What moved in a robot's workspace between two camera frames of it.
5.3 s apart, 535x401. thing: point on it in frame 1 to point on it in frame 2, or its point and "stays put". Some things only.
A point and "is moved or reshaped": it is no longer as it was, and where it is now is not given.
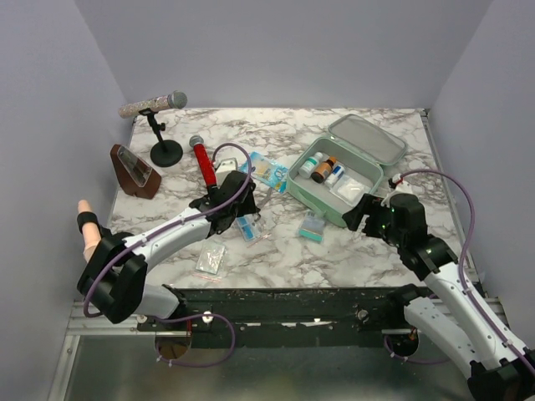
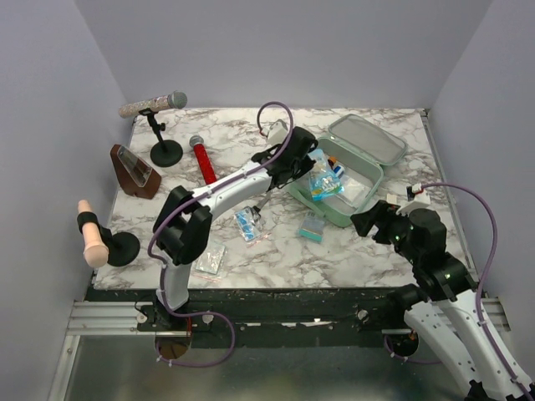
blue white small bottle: [338, 170] stays put
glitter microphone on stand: [175, 100] stays put
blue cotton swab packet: [267, 172] is moved or reshaped
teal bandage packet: [313, 226] stays put
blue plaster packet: [249, 230] stays put
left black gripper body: [247, 208] to [299, 168]
